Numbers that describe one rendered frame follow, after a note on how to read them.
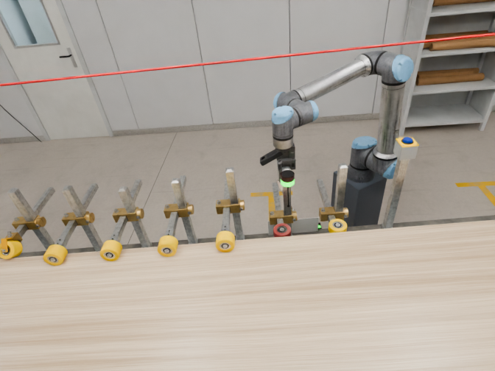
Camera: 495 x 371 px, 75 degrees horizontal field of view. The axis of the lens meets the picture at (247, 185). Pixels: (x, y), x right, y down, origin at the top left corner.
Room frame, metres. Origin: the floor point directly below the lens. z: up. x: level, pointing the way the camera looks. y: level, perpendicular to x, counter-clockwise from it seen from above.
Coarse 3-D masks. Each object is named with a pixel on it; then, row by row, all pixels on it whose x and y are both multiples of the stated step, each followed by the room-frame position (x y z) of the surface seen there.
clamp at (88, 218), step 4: (72, 212) 1.25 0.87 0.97; (88, 212) 1.25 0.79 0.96; (68, 216) 1.22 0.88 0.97; (72, 216) 1.22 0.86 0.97; (84, 216) 1.21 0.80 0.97; (88, 216) 1.21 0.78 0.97; (92, 216) 1.23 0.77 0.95; (64, 220) 1.21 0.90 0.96; (68, 220) 1.21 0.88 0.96; (76, 220) 1.20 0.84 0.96; (80, 220) 1.20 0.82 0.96; (84, 220) 1.20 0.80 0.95; (88, 220) 1.20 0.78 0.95; (92, 220) 1.22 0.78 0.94; (64, 224) 1.21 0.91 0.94; (80, 224) 1.20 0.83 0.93; (84, 224) 1.20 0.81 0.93; (88, 224) 1.21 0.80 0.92
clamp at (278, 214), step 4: (276, 212) 1.19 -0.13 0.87; (280, 212) 1.18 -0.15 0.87; (292, 212) 1.17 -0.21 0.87; (296, 212) 1.17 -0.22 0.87; (272, 216) 1.16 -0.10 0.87; (276, 216) 1.16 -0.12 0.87; (280, 216) 1.15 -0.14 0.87; (284, 216) 1.15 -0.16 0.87; (288, 216) 1.15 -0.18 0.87; (292, 216) 1.15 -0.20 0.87; (296, 216) 1.15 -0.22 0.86; (272, 220) 1.15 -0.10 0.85; (276, 220) 1.15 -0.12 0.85; (284, 220) 1.15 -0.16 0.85; (288, 220) 1.15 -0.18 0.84; (292, 220) 1.15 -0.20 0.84; (296, 220) 1.15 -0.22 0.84; (272, 224) 1.15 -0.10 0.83; (276, 224) 1.15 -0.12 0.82
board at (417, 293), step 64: (128, 256) 0.98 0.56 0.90; (192, 256) 0.94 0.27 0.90; (256, 256) 0.90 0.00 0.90; (320, 256) 0.86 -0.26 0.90; (384, 256) 0.82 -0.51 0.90; (448, 256) 0.78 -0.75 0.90; (0, 320) 0.74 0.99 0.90; (64, 320) 0.71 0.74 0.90; (128, 320) 0.67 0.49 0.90; (192, 320) 0.64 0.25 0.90; (256, 320) 0.61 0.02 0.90; (320, 320) 0.59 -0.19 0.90; (384, 320) 0.56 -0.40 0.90; (448, 320) 0.53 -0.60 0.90
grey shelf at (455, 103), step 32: (416, 0) 3.44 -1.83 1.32; (416, 32) 3.29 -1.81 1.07; (448, 32) 3.54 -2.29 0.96; (416, 64) 3.15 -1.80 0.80; (448, 64) 3.53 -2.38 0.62; (480, 64) 3.46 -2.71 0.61; (416, 96) 3.56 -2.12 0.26; (448, 96) 3.51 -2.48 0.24; (480, 96) 3.29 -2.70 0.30; (480, 128) 3.06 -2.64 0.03
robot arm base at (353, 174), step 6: (348, 168) 1.76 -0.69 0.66; (354, 168) 1.71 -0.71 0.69; (348, 174) 1.73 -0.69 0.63; (354, 174) 1.70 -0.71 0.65; (360, 174) 1.69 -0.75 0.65; (366, 174) 1.68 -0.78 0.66; (372, 174) 1.69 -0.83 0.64; (354, 180) 1.69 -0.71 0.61; (360, 180) 1.67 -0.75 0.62; (366, 180) 1.66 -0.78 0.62
